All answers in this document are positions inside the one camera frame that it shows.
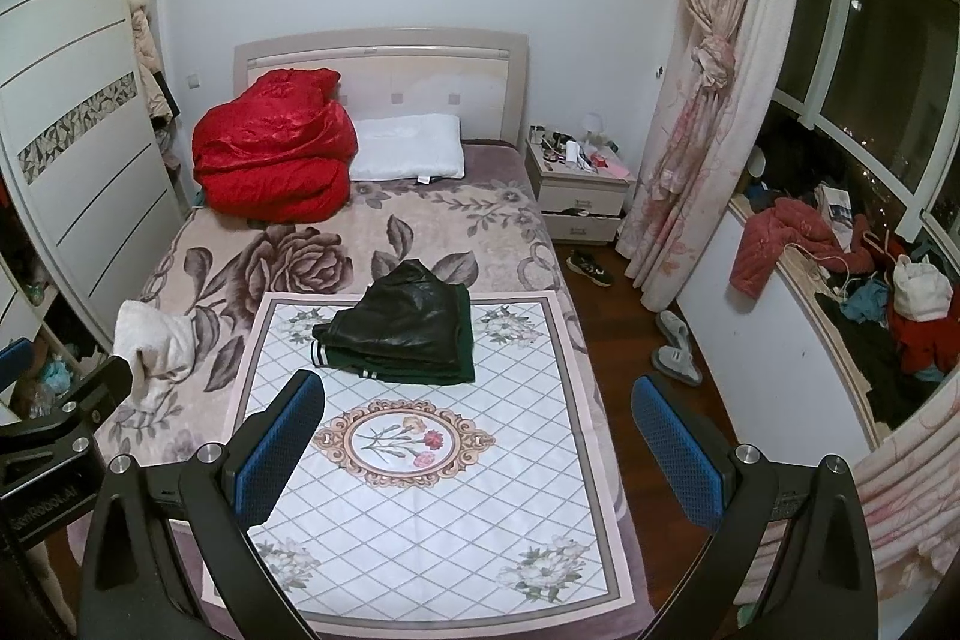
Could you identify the red quilt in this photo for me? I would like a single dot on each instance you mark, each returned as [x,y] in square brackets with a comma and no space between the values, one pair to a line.
[270,160]

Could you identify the black clothes pile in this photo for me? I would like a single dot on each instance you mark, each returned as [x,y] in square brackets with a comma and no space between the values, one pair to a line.
[870,362]

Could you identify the white nightstand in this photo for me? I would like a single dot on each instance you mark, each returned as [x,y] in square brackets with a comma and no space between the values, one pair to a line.
[581,194]

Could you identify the pink paper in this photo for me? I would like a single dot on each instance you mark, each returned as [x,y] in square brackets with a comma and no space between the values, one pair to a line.
[613,166]

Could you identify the white pillow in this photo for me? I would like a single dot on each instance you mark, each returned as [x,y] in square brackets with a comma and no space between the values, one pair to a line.
[409,149]

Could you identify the blue cloth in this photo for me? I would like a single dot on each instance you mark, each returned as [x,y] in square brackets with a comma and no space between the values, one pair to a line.
[866,302]

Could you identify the white sliding door wardrobe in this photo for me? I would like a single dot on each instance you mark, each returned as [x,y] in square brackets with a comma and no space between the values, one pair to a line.
[82,85]

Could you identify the beige hanging coat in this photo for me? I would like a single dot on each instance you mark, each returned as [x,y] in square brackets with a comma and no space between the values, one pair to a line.
[146,55]

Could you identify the red padded jacket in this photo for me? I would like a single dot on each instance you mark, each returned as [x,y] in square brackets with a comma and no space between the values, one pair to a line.
[780,235]

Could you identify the black leather jacket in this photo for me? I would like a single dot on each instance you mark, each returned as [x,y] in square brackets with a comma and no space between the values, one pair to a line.
[397,317]

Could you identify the grey white slipper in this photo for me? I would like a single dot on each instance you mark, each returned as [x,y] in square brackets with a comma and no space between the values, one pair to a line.
[677,364]
[673,329]

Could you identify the dark bay window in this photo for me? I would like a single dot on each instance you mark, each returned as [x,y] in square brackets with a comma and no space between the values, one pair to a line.
[885,33]

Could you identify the black sneaker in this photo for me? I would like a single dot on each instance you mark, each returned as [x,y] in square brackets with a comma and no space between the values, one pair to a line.
[589,269]

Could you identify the green jacket with striped cuffs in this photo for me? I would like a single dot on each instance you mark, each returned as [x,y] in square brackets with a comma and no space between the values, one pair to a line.
[465,355]

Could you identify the white diamond pattern mat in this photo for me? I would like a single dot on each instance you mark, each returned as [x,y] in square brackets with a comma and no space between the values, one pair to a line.
[465,520]

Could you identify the bed with floral blanket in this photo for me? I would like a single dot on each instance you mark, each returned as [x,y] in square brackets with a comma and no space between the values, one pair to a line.
[315,250]

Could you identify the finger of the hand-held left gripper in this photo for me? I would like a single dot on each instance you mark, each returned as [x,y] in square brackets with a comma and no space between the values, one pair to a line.
[15,364]
[94,396]

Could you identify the white paper bag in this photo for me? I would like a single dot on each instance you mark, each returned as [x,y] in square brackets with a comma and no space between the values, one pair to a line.
[834,206]

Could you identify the beige bed headboard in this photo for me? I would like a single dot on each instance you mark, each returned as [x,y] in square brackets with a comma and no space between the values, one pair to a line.
[420,78]

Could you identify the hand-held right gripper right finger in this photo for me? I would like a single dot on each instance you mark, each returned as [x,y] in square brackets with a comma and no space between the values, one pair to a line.
[675,452]

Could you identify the cream fleece garment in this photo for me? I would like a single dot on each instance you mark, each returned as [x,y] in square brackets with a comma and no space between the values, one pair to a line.
[161,340]

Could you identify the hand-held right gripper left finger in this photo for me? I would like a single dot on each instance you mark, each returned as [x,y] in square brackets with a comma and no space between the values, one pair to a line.
[277,452]

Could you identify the white bottle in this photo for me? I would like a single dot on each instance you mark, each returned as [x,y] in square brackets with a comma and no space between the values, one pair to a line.
[573,154]

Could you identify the white table lamp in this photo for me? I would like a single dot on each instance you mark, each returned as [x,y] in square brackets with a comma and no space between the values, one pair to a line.
[594,130]

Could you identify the red garment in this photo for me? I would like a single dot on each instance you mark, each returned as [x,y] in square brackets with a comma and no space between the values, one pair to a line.
[922,344]

